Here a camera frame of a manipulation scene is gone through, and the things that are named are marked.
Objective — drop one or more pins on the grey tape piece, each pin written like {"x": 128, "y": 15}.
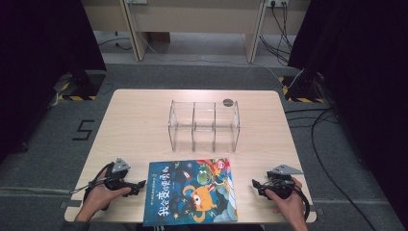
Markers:
{"x": 70, "y": 204}
{"x": 319, "y": 210}

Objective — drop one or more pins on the grey round disc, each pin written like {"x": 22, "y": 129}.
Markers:
{"x": 228, "y": 102}

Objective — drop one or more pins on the light wooden desk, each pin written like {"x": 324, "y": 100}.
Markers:
{"x": 198, "y": 14}

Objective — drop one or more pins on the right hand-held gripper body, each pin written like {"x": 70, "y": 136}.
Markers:
{"x": 280, "y": 187}

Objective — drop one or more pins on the black stand base hazard tape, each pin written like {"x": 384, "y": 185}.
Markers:
{"x": 303, "y": 89}
{"x": 85, "y": 86}

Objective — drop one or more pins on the person's right hand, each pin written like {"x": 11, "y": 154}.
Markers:
{"x": 293, "y": 208}

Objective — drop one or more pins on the person's left hand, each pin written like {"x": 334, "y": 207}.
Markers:
{"x": 96, "y": 200}

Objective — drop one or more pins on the white wall power outlet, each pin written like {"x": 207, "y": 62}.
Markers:
{"x": 277, "y": 3}

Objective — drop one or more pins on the blue cartoon picture book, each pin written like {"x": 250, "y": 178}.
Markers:
{"x": 189, "y": 192}

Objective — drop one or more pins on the brown box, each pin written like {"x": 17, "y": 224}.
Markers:
{"x": 159, "y": 37}

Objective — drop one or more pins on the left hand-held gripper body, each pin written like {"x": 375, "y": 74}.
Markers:
{"x": 117, "y": 179}

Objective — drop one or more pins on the clear acrylic divided organizer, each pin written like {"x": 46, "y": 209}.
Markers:
{"x": 203, "y": 126}

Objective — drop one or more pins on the black curtain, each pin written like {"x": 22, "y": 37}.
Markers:
{"x": 362, "y": 80}
{"x": 38, "y": 64}

